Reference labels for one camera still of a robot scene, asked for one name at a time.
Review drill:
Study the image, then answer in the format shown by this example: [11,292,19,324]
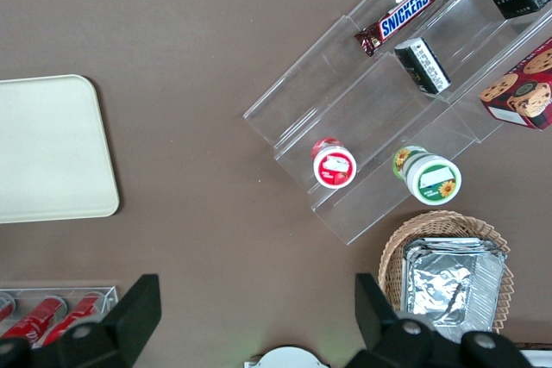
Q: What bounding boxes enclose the clear acrylic bottle rack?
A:
[0,284,120,350]

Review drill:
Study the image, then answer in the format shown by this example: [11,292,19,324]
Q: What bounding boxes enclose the cream rectangular tray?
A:
[0,73,121,225]

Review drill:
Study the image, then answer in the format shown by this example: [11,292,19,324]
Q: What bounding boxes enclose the clear acrylic stepped shelf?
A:
[242,0,552,246]

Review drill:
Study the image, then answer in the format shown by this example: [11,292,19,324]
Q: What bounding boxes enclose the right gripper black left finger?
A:
[0,273,162,368]

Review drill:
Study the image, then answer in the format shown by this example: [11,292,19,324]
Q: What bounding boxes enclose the red lidded snack cup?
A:
[311,136,358,190]

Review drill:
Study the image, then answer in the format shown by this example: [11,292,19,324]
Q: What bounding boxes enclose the aluminium foil tray stack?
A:
[400,236,506,343]

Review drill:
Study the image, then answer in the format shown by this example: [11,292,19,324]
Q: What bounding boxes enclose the light tan wicker basket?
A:
[378,210,515,346]

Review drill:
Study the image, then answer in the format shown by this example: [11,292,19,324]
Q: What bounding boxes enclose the red cola bottle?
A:
[0,296,68,343]
[41,292,106,346]
[0,292,17,324]

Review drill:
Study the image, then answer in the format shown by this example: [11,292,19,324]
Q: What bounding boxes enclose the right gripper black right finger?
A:
[331,272,531,368]

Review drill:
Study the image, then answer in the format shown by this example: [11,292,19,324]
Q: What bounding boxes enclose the white plastic bin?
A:
[515,344,552,368]

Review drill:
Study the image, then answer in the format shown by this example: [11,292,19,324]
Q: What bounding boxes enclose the red chocolate chip cookie box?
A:
[479,40,552,131]

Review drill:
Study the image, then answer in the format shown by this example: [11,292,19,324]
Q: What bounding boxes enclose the green sunflower snack cup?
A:
[392,145,463,206]

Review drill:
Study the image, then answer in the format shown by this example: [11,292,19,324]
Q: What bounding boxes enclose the Snickers chocolate bar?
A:
[354,0,446,58]

